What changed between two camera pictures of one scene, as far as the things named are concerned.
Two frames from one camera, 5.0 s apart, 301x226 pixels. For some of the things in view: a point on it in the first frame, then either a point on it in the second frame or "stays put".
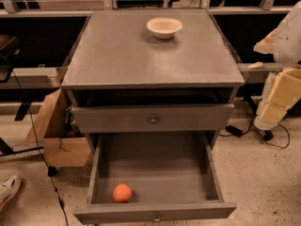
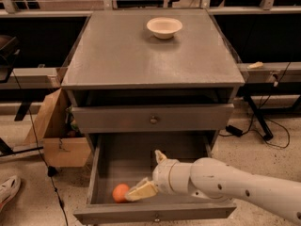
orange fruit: (121, 193) stays put
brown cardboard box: (53, 133) stays put
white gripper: (289, 44) to (161, 174)
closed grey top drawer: (153, 119) stays put
